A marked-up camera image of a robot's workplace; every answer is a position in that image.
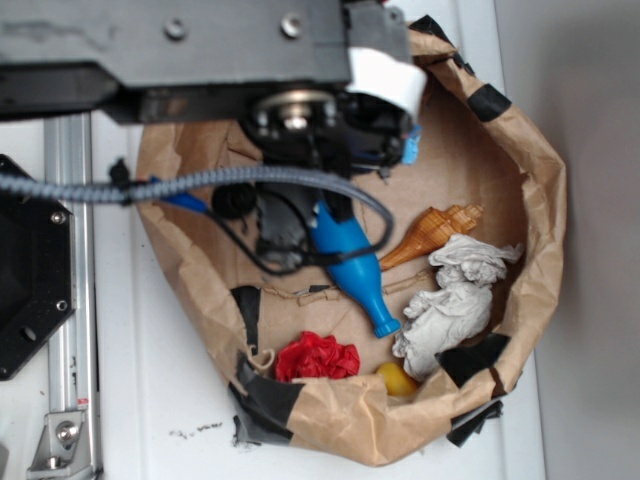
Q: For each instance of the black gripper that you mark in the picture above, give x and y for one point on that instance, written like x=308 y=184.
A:
x=346 y=133

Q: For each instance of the blue sponge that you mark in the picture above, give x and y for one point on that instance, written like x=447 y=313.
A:
x=412 y=146

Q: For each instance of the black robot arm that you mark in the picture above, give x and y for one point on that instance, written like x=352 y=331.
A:
x=326 y=89

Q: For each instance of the blue plastic bottle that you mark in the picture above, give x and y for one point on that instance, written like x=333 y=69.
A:
x=359 y=277

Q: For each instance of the brown paper bag bin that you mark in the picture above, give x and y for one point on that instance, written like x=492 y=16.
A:
x=476 y=148

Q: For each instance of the crumpled red cloth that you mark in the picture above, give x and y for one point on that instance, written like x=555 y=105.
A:
x=313 y=356

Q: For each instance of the orange spiral seashell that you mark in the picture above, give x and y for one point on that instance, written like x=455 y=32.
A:
x=430 y=231

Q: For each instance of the crumpled white cloth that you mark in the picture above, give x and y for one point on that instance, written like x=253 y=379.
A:
x=460 y=309

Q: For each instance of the yellow ball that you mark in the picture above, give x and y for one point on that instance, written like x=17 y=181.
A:
x=398 y=383

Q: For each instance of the aluminium extrusion rail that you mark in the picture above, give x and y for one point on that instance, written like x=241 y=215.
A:
x=72 y=350

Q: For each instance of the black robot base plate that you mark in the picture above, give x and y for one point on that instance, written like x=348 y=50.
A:
x=36 y=277

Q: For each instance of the metal corner bracket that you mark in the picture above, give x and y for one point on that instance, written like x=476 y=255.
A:
x=63 y=450

